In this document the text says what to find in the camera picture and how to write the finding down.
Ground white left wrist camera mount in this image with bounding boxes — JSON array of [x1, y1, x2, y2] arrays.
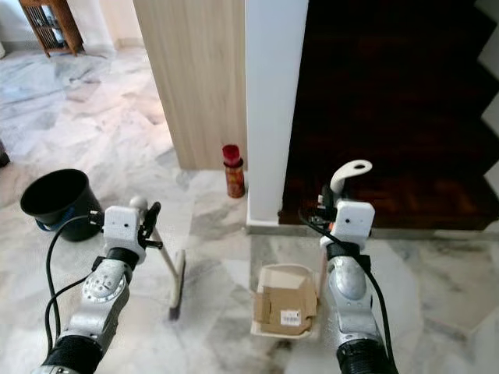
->
[[104, 206, 146, 252]]

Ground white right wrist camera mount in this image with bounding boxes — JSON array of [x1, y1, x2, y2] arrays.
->
[[331, 200, 376, 245]]

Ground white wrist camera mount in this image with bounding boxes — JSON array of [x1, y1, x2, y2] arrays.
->
[[104, 206, 146, 252], [331, 200, 376, 245]]

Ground cream plastic broom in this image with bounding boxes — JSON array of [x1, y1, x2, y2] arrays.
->
[[129, 196, 188, 322]]

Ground small brown cardboard box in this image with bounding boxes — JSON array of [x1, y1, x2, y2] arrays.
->
[[256, 284, 317, 336]]

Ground red-capped spray can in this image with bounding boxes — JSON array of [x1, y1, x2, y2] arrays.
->
[[221, 144, 245, 199]]

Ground black plastic bucket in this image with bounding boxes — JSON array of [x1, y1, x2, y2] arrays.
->
[[20, 168, 104, 242]]

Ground brown wooden rack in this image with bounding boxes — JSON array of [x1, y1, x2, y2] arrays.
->
[[19, 0, 85, 57]]

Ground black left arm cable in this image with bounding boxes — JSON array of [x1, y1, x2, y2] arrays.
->
[[44, 212, 106, 351]]

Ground cream long-handled dustpan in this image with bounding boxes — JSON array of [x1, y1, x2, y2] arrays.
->
[[251, 160, 373, 341]]

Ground light wood cabinet panel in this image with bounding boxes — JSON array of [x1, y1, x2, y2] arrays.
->
[[133, 0, 249, 171]]

